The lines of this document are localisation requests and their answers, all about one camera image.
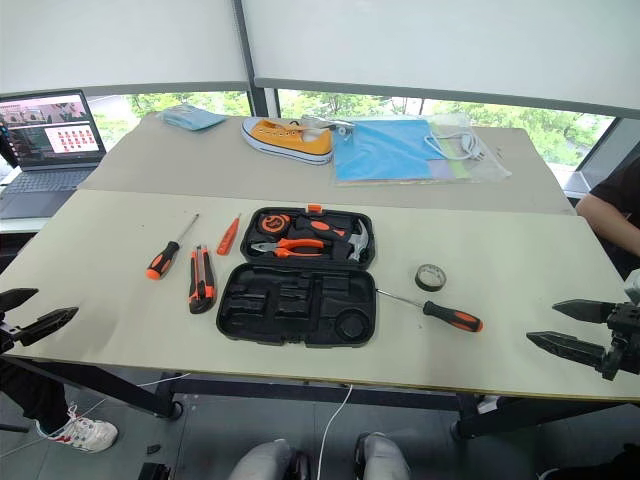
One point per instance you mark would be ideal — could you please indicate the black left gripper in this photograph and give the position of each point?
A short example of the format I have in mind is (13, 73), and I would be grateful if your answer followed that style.
(7, 332)

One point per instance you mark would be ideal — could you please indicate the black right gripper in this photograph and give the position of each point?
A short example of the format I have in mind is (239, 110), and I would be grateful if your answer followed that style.
(625, 345)

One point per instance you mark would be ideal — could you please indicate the black tool case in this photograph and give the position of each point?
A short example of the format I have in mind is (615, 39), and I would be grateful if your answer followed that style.
(280, 305)

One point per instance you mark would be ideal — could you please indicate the orange latch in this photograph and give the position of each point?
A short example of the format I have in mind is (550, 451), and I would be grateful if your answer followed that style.
(314, 208)

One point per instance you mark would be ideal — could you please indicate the dark trouser leg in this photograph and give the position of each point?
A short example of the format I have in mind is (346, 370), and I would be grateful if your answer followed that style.
(30, 392)

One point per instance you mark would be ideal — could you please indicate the person in dark shirt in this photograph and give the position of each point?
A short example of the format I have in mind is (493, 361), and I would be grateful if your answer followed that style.
(612, 210)

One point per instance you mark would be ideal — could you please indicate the screwdriver with black shaft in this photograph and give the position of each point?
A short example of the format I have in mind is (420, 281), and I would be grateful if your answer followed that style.
(452, 315)

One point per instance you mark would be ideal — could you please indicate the white sneaker with red marks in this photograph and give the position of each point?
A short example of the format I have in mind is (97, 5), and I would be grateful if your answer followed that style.
(90, 434)

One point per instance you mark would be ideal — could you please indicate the screwdriver with long silver shaft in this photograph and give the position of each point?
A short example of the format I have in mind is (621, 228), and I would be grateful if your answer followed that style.
(162, 260)

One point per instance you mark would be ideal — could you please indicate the black electrical tape roll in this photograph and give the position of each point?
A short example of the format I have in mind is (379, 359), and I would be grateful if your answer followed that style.
(423, 282)

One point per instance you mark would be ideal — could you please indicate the black orange utility knife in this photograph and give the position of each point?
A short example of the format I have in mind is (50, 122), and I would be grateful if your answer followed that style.
(201, 282)

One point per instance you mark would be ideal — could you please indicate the open laptop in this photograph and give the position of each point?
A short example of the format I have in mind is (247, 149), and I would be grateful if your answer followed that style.
(47, 130)

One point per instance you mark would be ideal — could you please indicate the clear plastic bag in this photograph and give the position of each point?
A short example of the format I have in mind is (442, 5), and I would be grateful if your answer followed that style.
(490, 167)

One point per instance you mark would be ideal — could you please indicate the orange voltage tester pen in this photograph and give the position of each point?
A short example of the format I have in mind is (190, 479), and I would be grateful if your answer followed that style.
(227, 237)

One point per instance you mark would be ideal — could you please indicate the grey rounded shape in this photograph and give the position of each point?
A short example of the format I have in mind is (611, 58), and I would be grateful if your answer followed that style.
(382, 457)
(262, 462)

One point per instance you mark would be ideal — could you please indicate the light blue cloth packet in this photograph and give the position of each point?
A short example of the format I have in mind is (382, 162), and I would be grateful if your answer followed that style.
(192, 118)

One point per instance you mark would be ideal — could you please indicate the orange black tape measure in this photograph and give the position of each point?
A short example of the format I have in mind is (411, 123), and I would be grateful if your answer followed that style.
(273, 223)

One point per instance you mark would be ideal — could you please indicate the white roller blind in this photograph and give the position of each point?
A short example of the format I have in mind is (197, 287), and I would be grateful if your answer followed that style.
(440, 45)
(120, 40)

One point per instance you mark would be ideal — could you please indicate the yellow canvas sneaker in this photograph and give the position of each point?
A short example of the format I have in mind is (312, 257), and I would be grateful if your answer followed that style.
(300, 142)

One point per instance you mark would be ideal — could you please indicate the black table frame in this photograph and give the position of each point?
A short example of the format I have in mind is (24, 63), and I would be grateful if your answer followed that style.
(115, 390)

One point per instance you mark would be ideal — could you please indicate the dark window frame post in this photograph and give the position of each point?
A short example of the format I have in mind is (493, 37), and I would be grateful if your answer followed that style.
(264, 102)

